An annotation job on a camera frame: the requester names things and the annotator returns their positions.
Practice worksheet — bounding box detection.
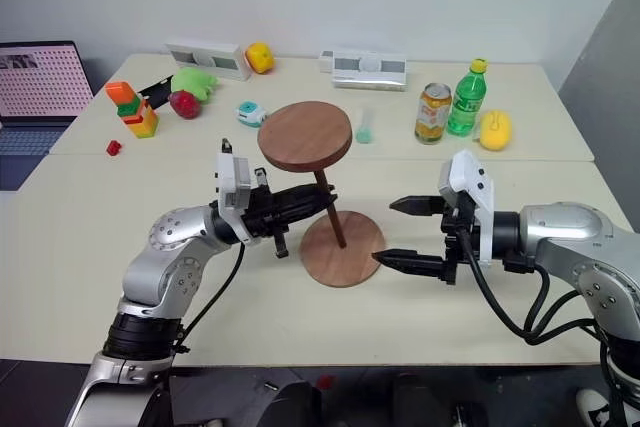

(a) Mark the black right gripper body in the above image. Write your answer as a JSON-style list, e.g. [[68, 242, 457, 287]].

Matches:
[[439, 194, 482, 288]]

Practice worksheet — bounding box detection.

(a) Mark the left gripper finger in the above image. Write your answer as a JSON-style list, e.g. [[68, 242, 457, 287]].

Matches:
[[297, 199, 338, 222], [294, 184, 335, 204]]

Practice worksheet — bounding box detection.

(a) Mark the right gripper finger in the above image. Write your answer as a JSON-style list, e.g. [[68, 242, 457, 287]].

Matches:
[[389, 195, 446, 218], [372, 248, 447, 279]]

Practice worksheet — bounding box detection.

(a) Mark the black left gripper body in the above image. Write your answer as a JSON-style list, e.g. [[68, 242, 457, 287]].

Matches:
[[242, 166, 307, 259]]

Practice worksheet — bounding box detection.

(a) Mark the wooden pole with round disc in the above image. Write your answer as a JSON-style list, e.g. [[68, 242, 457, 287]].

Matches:
[[256, 100, 353, 249]]

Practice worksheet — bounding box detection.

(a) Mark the round wooden base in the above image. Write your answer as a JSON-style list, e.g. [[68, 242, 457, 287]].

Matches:
[[299, 209, 387, 289]]

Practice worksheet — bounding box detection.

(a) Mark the orange drink can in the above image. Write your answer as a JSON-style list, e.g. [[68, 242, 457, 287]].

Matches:
[[413, 82, 453, 146]]

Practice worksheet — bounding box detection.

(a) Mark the teal and white tape measure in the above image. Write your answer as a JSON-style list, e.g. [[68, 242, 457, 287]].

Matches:
[[235, 100, 272, 129]]

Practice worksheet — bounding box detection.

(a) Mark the yellow lemon toy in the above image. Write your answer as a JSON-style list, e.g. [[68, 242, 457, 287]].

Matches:
[[478, 109, 515, 153]]

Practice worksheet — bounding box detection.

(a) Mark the green plastic bottle yellow cap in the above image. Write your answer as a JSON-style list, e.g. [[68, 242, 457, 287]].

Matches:
[[445, 57, 489, 138]]

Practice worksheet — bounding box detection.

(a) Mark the red toy apple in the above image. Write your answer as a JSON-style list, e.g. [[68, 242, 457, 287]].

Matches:
[[168, 89, 203, 121]]

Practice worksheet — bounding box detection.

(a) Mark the white rectangular device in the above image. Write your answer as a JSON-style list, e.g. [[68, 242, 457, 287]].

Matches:
[[319, 48, 408, 94], [164, 38, 252, 83]]

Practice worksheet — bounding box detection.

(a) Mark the yellow toy bell pepper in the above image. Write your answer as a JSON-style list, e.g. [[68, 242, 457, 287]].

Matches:
[[244, 41, 276, 75]]

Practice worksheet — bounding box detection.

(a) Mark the green plush toy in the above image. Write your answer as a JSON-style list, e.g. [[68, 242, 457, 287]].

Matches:
[[170, 66, 222, 104]]

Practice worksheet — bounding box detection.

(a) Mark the colourful toy block tower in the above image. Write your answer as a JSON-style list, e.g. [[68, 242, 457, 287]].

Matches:
[[104, 80, 160, 140]]

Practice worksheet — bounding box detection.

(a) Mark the black flat device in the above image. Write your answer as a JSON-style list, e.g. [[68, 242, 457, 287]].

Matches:
[[136, 76, 175, 111]]

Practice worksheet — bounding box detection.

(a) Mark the white shoe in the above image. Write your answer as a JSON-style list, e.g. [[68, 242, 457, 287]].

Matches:
[[576, 388, 615, 427]]

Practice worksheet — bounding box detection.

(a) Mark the open laptop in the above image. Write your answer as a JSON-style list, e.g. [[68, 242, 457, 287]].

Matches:
[[0, 40, 95, 192]]

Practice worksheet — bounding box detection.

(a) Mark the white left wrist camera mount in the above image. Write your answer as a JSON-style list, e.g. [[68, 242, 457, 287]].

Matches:
[[214, 136, 262, 247]]

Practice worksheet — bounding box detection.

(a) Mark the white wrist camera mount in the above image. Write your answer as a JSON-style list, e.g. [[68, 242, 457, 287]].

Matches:
[[437, 148, 497, 267], [214, 136, 262, 247]]

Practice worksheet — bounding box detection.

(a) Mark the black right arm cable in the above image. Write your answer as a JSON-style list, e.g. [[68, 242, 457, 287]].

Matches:
[[457, 226, 609, 348]]

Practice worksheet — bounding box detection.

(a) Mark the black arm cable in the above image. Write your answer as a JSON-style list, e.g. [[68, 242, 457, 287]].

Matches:
[[457, 226, 609, 348], [172, 241, 247, 356]]

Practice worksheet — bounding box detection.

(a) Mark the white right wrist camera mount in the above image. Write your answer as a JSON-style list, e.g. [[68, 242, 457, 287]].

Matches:
[[437, 148, 497, 267]]

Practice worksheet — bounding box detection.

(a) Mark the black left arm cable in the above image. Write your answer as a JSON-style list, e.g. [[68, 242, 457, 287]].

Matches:
[[172, 241, 247, 356]]

